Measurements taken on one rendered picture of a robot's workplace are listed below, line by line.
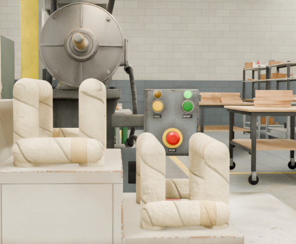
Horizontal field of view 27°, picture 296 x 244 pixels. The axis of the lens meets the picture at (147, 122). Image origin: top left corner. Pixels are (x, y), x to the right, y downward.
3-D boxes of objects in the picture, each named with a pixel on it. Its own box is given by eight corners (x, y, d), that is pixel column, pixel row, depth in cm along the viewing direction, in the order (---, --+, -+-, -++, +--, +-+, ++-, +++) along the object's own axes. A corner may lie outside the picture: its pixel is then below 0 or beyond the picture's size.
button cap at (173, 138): (165, 144, 182) (165, 130, 182) (178, 144, 182) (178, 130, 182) (166, 145, 178) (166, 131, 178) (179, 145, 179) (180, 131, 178)
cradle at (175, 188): (135, 197, 97) (135, 177, 97) (205, 196, 98) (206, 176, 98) (136, 201, 94) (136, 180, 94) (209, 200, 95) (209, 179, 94)
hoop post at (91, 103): (79, 163, 78) (79, 90, 78) (104, 163, 79) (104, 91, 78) (78, 166, 75) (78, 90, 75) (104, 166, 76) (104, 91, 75)
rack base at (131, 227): (117, 204, 99) (117, 197, 99) (209, 203, 101) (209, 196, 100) (122, 247, 72) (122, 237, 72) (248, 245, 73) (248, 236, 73)
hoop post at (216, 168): (202, 223, 80) (202, 152, 79) (225, 223, 80) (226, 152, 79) (206, 229, 77) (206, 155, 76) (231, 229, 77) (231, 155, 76)
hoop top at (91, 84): (85, 100, 95) (85, 80, 95) (106, 100, 95) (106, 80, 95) (77, 103, 75) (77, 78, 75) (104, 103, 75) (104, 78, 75)
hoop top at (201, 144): (187, 151, 96) (187, 131, 96) (207, 151, 96) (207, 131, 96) (206, 168, 76) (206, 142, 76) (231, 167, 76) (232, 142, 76)
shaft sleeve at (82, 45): (84, 37, 176) (87, 47, 176) (73, 40, 176) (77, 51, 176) (82, 31, 158) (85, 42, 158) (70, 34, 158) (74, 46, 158)
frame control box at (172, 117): (125, 165, 205) (125, 89, 203) (188, 165, 206) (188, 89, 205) (127, 175, 180) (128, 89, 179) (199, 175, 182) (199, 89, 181)
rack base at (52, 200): (19, 205, 99) (18, 148, 98) (120, 204, 100) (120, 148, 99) (-14, 249, 71) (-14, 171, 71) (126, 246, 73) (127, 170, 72)
